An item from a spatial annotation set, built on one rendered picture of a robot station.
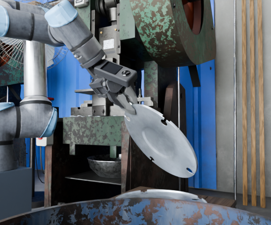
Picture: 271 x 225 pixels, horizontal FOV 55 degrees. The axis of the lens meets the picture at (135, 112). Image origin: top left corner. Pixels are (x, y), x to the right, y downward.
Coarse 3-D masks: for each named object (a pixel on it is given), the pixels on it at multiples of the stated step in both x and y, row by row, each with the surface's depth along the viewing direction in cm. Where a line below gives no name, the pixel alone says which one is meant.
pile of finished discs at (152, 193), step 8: (128, 192) 91; (136, 192) 93; (144, 192) 94; (152, 192) 93; (160, 192) 93; (168, 192) 93; (176, 192) 93; (184, 192) 91; (192, 200) 83; (200, 200) 83
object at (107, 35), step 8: (104, 32) 151; (112, 32) 148; (104, 40) 151; (112, 40) 148; (104, 48) 150; (112, 48) 148; (104, 56) 149; (112, 56) 148; (120, 56) 146; (120, 64) 146; (128, 64) 154
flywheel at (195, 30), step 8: (184, 0) 136; (192, 0) 136; (200, 0) 164; (184, 8) 146; (192, 8) 161; (200, 8) 164; (192, 16) 161; (200, 16) 163; (192, 24) 161; (200, 24) 162
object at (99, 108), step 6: (78, 90) 131; (84, 90) 129; (90, 90) 127; (96, 96) 140; (96, 102) 140; (102, 102) 138; (108, 102) 139; (96, 108) 140; (102, 108) 138; (96, 114) 140; (102, 114) 138
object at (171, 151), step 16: (144, 112) 75; (128, 128) 90; (144, 128) 82; (160, 128) 74; (176, 128) 68; (144, 144) 89; (160, 144) 81; (176, 144) 73; (160, 160) 87; (176, 160) 79; (192, 160) 72
